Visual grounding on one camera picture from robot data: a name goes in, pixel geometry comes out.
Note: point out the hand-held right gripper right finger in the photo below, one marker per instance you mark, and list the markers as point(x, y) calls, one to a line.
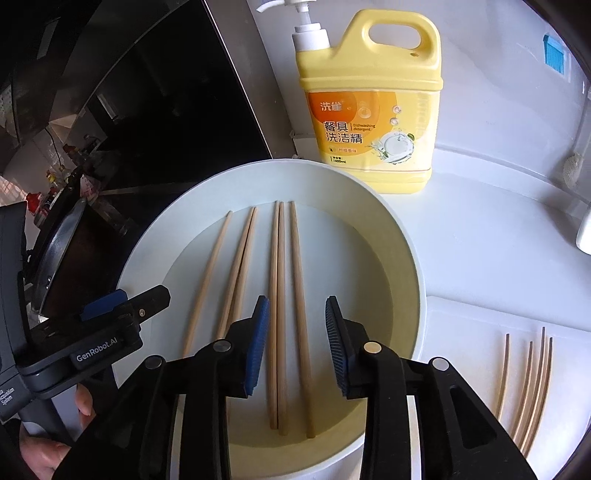
point(334, 346)

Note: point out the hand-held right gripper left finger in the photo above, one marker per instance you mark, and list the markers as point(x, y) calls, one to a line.
point(258, 346)

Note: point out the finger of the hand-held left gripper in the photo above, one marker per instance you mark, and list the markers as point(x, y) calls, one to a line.
point(104, 304)
point(147, 300)

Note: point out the wooden chopstick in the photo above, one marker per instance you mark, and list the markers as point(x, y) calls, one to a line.
point(274, 258)
point(300, 323)
point(207, 286)
point(238, 258)
point(238, 300)
point(281, 323)

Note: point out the white round basin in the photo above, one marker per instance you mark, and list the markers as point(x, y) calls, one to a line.
point(360, 240)

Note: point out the white plastic cutting board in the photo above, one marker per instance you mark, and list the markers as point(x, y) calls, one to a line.
point(461, 332)

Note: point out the person's left hand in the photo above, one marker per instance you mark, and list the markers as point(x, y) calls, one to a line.
point(85, 401)

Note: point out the black glass stove panel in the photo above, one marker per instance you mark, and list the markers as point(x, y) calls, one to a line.
point(184, 115)

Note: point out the yellow detergent pump bottle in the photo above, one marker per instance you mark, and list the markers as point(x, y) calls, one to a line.
point(369, 92)

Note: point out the steel cooking spatula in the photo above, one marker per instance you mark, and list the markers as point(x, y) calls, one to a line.
point(584, 236)

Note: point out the blue silicone basting brush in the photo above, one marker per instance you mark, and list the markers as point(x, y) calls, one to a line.
point(554, 55)

